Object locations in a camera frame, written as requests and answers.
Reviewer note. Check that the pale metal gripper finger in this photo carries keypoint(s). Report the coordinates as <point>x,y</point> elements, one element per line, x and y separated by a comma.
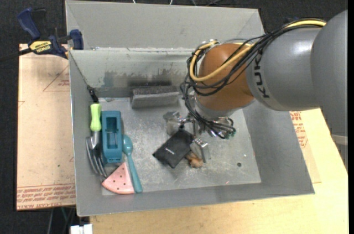
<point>172,125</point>
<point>200,149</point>

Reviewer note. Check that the tan toy food piece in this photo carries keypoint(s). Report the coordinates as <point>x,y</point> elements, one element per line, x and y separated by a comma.
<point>195,162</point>

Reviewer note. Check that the black fabric pouch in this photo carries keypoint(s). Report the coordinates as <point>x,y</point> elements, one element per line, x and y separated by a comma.
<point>172,148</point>

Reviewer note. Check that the grey sponge block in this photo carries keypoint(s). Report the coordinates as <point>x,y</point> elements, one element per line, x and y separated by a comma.
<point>155,98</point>

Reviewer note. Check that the teal plastic spoon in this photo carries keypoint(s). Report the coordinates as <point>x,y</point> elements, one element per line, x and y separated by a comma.
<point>132,161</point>

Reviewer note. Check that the teal tape dispenser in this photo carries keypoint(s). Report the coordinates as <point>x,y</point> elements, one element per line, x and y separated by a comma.
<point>111,141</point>

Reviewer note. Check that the pink toy watermelon slice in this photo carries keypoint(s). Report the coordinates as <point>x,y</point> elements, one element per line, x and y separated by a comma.
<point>119,180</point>

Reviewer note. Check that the grey metal bin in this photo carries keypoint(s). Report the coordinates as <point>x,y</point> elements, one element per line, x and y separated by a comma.
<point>166,33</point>

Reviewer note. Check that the brown cardboard board, red print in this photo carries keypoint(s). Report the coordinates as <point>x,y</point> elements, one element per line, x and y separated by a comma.
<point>44,130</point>

